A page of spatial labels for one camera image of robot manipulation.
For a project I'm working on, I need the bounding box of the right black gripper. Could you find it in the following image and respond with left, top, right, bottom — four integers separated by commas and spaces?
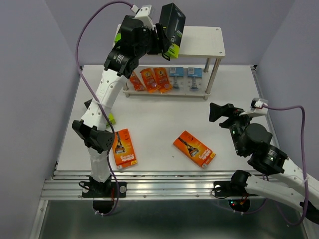
208, 101, 257, 155

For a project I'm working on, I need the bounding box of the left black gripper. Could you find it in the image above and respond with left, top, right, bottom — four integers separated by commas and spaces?
135, 22, 172, 58

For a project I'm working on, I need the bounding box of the blue clear razor blister pack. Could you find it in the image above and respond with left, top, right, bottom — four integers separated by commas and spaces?
169, 66, 185, 92

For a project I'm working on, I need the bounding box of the orange BIC razor bag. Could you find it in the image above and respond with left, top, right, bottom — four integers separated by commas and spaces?
130, 71, 146, 91
140, 68, 160, 93
154, 67, 172, 93

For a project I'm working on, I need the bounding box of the orange Gillette Fusion pack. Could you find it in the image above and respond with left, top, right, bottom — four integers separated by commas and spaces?
112, 128, 138, 170
173, 130, 216, 169

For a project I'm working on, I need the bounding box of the black green razor box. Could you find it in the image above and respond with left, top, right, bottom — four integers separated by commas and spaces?
114, 33, 121, 44
84, 99, 116, 129

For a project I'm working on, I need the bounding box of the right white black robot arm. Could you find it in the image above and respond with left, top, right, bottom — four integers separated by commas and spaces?
209, 98, 319, 224

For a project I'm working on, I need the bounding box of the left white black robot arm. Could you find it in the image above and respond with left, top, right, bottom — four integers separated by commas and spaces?
72, 11, 171, 197

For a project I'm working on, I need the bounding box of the white two-tier shelf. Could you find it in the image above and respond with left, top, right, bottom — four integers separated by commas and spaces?
123, 26, 226, 100

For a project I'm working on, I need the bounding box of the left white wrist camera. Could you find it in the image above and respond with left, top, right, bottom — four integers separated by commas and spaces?
131, 4, 154, 29

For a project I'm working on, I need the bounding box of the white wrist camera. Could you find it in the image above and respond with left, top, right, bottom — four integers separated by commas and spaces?
240, 98, 268, 118
131, 4, 154, 29

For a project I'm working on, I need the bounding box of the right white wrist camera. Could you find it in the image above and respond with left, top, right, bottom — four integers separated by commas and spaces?
240, 98, 268, 118

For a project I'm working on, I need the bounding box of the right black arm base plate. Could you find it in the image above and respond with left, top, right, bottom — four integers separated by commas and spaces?
211, 170, 257, 199

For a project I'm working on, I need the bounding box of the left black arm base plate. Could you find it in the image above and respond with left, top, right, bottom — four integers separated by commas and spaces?
78, 181, 127, 198

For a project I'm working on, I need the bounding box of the aluminium rail frame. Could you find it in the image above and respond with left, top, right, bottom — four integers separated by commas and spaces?
29, 65, 305, 239

